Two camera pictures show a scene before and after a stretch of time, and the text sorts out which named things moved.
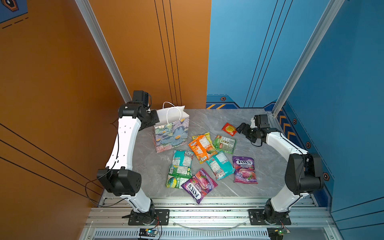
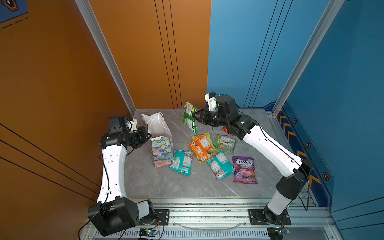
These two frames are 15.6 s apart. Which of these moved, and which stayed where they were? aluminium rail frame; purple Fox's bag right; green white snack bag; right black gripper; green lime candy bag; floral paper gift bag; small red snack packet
Moved: right black gripper; green lime candy bag; floral paper gift bag
Stayed: aluminium rail frame; small red snack packet; green white snack bag; purple Fox's bag right
